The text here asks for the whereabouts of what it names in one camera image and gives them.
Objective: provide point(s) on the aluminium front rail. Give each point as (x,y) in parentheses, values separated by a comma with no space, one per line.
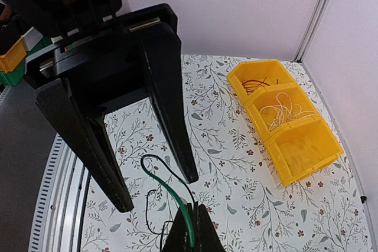
(58,216)

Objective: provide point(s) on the yellow bin left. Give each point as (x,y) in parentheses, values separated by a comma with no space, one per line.
(248,76)

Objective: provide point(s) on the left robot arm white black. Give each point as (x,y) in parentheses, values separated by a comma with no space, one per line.
(65,18)

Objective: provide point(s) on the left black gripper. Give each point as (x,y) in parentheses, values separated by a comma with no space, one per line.
(137,55)

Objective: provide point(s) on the stacked yellow green bins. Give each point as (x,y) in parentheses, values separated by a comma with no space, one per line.
(18,41)

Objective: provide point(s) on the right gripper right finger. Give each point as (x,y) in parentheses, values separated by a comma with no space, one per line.
(207,238)

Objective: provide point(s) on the floral patterned table mat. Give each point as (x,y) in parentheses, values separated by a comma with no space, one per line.
(249,208)

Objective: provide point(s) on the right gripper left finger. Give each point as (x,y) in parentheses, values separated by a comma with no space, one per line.
(178,239)

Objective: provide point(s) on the left aluminium frame post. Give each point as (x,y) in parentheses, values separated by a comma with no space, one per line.
(311,29)

